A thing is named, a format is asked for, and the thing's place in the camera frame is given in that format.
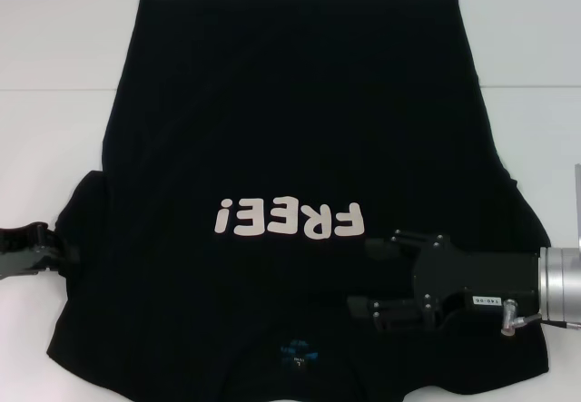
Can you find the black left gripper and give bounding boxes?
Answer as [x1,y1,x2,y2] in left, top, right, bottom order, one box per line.
[0,221,85,285]

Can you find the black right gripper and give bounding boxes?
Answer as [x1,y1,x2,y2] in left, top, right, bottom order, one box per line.
[347,229,542,333]

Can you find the black FREE print t-shirt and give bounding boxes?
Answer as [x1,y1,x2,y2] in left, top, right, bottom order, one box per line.
[44,0,553,402]

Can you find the silver right gripper cable plug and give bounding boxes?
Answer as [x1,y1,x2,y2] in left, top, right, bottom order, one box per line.
[498,299,522,338]

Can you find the thin right gripper cable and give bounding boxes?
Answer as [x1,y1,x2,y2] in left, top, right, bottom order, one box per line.
[517,313,581,331]

